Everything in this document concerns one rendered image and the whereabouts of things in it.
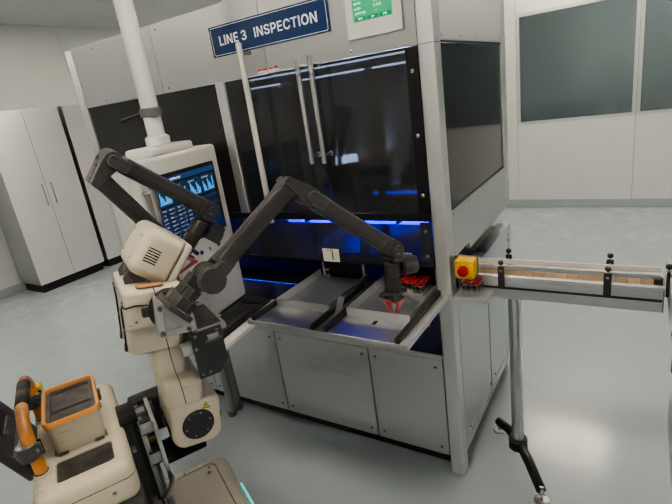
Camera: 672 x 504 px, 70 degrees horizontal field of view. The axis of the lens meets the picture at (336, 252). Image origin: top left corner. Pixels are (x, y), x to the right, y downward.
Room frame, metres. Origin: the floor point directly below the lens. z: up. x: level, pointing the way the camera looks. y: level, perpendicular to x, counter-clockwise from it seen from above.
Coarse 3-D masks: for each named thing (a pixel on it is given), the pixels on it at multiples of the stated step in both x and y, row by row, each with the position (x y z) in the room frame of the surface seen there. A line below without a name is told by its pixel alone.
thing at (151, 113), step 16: (128, 0) 2.04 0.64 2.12; (128, 16) 2.03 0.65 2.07; (128, 32) 2.03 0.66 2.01; (128, 48) 2.03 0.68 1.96; (144, 64) 2.04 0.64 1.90; (144, 80) 2.03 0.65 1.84; (144, 96) 2.03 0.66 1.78; (144, 112) 2.02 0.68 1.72; (160, 112) 2.05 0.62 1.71; (160, 128) 2.04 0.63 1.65; (160, 144) 2.02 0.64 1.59
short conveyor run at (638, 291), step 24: (480, 264) 1.76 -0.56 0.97; (504, 264) 1.72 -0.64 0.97; (528, 264) 1.72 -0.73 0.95; (552, 264) 1.68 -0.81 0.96; (576, 264) 1.63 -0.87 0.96; (600, 264) 1.59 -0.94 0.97; (504, 288) 1.68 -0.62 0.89; (528, 288) 1.64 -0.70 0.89; (552, 288) 1.60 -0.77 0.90; (576, 288) 1.55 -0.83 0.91; (600, 288) 1.51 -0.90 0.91; (624, 288) 1.47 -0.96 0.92; (648, 288) 1.43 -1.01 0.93
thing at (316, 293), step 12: (312, 276) 2.07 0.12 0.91; (324, 276) 2.11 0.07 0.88; (300, 288) 1.99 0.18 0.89; (312, 288) 1.98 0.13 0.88; (324, 288) 1.96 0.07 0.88; (336, 288) 1.94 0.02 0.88; (348, 288) 1.84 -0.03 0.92; (288, 300) 1.82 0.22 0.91; (300, 300) 1.87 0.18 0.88; (312, 300) 1.85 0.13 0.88; (324, 300) 1.83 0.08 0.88; (336, 300) 1.76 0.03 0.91
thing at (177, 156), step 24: (168, 144) 2.02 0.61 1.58; (168, 168) 1.96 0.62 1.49; (192, 168) 2.07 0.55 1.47; (216, 168) 2.22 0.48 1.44; (216, 192) 2.18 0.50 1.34; (120, 216) 1.86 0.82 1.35; (168, 216) 1.89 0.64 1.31; (192, 216) 2.01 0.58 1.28; (216, 216) 2.15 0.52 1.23; (240, 288) 2.21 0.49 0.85; (216, 312) 2.03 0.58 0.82
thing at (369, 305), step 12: (384, 276) 1.93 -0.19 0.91; (372, 288) 1.84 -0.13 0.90; (384, 288) 1.86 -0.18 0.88; (432, 288) 1.72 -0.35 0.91; (360, 300) 1.75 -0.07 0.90; (372, 300) 1.76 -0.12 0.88; (408, 300) 1.71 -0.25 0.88; (420, 300) 1.70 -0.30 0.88; (348, 312) 1.66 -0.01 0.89; (360, 312) 1.63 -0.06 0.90; (372, 312) 1.60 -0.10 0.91; (384, 312) 1.57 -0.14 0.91; (408, 312) 1.61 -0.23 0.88
